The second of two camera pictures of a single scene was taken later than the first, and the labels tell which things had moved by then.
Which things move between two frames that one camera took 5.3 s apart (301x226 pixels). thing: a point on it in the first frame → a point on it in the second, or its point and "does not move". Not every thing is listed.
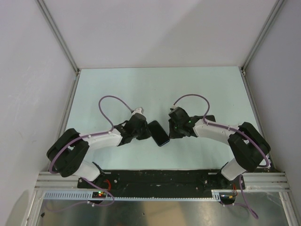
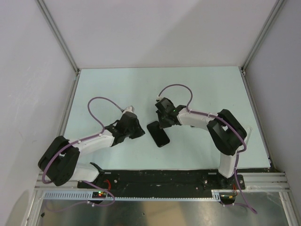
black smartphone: [158, 133] does not move
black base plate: [162, 180] does not move
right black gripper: [172, 134] → [162, 125]
